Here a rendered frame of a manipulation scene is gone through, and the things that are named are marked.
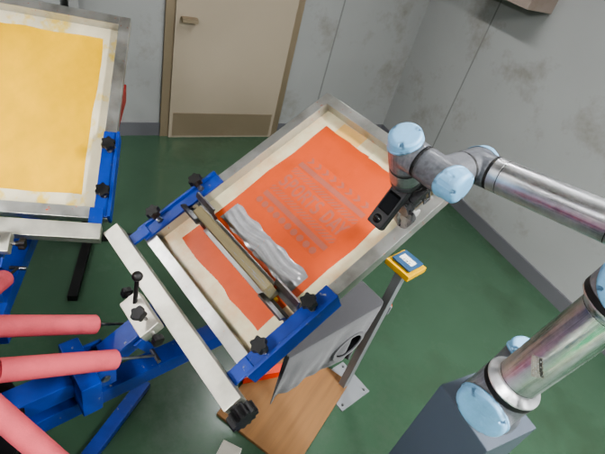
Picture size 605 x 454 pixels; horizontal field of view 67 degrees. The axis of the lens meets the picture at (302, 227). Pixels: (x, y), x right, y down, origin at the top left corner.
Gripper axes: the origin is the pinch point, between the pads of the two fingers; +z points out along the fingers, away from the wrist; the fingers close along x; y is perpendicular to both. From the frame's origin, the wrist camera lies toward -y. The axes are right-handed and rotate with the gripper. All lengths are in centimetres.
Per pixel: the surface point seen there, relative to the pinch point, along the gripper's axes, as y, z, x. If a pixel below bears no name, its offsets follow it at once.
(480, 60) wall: 239, 178, 141
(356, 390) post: -29, 153, 9
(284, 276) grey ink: -31.5, 4.9, 13.7
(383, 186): 8.7, 5.7, 15.8
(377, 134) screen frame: 20.2, 2.2, 29.4
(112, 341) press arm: -77, -3, 28
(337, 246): -14.7, 5.7, 10.6
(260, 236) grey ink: -28.7, 5.0, 29.4
